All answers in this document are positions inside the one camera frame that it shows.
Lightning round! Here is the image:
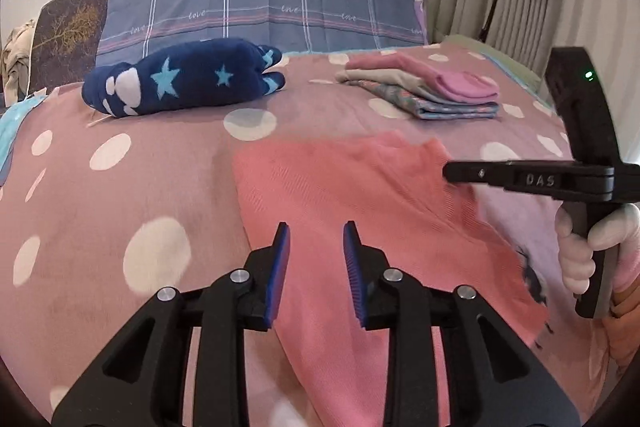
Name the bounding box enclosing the dark tree print pillow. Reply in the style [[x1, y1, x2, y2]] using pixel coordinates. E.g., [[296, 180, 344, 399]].
[[29, 0, 117, 95]]

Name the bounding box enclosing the person's right forearm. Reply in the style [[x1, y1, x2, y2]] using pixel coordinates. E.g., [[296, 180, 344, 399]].
[[606, 269, 640, 373]]

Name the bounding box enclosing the folded teal floral garment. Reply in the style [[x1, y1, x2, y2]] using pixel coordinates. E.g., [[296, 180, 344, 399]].
[[357, 82, 501, 121]]

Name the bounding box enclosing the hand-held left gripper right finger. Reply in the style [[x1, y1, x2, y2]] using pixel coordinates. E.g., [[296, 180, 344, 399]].
[[342, 221, 583, 427]]

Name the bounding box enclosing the coral pink knit garment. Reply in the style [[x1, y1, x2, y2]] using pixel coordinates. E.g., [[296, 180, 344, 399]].
[[232, 130, 551, 427]]

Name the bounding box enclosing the folded beige garment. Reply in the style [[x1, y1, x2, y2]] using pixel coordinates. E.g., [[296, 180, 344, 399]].
[[335, 68, 432, 92]]

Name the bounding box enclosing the mauve polka dot blanket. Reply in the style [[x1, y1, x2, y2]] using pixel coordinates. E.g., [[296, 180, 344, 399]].
[[0, 42, 640, 427]]

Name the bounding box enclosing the person's right hand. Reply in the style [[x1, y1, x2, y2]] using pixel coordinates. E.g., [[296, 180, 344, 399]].
[[555, 203, 640, 299]]

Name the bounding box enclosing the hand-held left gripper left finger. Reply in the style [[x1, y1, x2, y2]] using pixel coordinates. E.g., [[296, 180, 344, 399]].
[[52, 222, 292, 427]]

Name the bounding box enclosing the crumpled beige cloth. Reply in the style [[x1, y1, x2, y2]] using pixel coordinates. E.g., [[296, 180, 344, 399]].
[[0, 19, 38, 102]]

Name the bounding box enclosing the lilac printed garment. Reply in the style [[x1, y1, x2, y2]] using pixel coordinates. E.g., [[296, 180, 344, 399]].
[[472, 184, 576, 338]]

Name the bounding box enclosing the teal blanket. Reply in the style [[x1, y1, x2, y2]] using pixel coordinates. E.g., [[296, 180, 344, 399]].
[[0, 99, 51, 188]]

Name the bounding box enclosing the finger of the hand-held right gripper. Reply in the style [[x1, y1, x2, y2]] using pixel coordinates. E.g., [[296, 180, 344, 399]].
[[443, 159, 616, 204]]

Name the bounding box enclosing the navy star plush pillow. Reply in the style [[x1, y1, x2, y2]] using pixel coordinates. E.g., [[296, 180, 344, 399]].
[[81, 38, 287, 118]]

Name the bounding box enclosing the light green bed sheet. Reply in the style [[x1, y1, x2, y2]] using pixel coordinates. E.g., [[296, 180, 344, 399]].
[[442, 34, 553, 100]]

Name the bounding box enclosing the stack of folded cloths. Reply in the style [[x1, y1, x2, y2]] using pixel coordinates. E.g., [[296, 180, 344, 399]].
[[345, 53, 501, 104]]

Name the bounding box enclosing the blue plaid pillow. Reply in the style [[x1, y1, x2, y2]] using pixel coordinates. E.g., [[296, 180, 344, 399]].
[[95, 0, 430, 68]]

